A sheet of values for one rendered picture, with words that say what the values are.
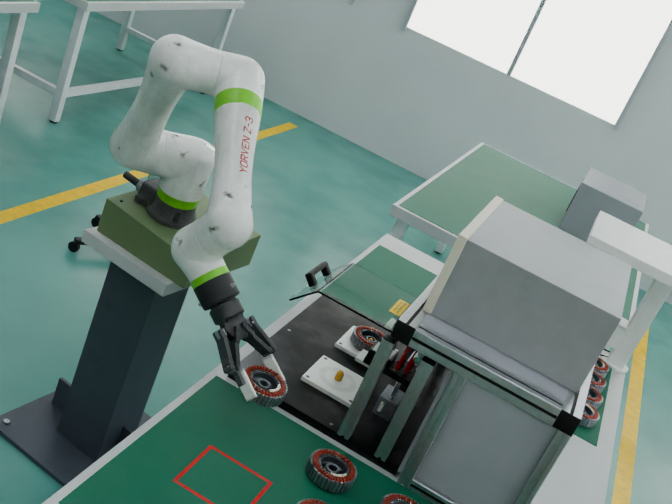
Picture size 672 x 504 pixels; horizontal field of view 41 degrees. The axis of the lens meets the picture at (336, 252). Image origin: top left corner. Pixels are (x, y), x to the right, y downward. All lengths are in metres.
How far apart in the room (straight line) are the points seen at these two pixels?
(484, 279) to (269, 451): 0.61
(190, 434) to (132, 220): 0.81
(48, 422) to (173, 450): 1.21
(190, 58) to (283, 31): 5.19
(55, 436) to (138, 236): 0.80
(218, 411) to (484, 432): 0.60
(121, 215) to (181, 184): 0.20
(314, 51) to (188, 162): 4.81
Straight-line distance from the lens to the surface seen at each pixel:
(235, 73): 2.19
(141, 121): 2.37
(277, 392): 2.03
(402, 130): 7.07
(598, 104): 6.77
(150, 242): 2.56
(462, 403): 2.02
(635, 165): 6.82
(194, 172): 2.52
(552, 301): 2.01
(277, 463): 2.02
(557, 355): 2.05
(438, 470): 2.11
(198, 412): 2.07
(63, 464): 2.97
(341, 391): 2.29
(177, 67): 2.17
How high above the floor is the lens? 1.94
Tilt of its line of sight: 22 degrees down
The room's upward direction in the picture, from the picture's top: 23 degrees clockwise
